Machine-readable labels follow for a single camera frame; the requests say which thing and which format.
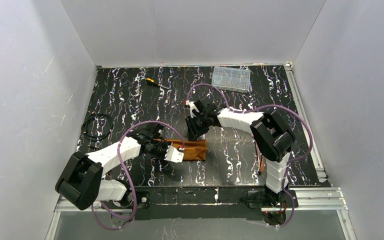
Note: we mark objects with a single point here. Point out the aluminium frame rail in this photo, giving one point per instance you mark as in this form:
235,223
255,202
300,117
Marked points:
209,213

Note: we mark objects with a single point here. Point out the clear plastic parts box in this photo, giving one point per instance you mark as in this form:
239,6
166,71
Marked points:
231,79

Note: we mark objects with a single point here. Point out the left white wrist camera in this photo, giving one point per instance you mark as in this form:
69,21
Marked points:
173,155

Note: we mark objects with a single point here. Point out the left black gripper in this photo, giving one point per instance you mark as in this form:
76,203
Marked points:
160,149

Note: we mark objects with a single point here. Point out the orange black screwdriver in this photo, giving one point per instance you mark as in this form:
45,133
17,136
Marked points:
152,82

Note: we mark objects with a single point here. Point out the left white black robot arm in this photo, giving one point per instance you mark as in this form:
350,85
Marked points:
82,181

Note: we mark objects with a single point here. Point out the copper cake server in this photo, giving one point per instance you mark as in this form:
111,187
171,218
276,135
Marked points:
262,164

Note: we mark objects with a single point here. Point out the copper fork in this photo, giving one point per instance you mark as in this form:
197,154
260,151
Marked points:
257,149

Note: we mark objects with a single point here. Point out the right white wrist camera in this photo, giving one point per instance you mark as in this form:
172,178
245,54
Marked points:
193,110

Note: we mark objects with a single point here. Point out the orange cloth napkin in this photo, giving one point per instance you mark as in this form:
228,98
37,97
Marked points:
193,150

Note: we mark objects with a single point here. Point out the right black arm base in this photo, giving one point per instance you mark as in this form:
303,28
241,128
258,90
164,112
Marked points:
265,198

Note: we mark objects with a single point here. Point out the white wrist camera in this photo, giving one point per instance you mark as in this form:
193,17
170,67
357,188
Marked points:
193,110
173,155

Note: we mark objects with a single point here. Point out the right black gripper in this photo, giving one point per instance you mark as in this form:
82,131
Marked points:
196,124

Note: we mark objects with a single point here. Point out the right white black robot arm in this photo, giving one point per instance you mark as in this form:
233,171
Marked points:
270,132

